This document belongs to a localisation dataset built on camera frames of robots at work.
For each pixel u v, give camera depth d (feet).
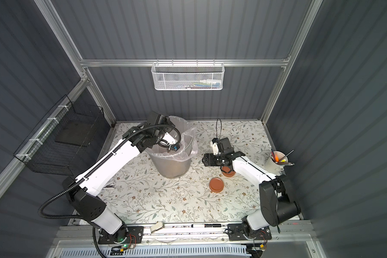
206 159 2.65
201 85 3.05
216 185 2.92
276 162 2.79
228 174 3.02
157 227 2.42
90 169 1.44
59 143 2.38
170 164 2.91
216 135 3.68
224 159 2.15
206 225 2.47
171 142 2.30
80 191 1.37
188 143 2.42
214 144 2.70
